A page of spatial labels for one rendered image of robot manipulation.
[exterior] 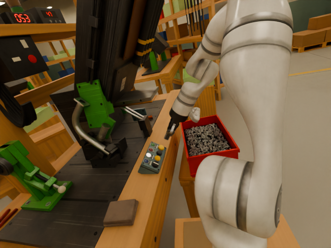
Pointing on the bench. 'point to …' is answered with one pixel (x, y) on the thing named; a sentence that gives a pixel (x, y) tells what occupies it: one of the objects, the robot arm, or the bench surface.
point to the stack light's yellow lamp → (13, 3)
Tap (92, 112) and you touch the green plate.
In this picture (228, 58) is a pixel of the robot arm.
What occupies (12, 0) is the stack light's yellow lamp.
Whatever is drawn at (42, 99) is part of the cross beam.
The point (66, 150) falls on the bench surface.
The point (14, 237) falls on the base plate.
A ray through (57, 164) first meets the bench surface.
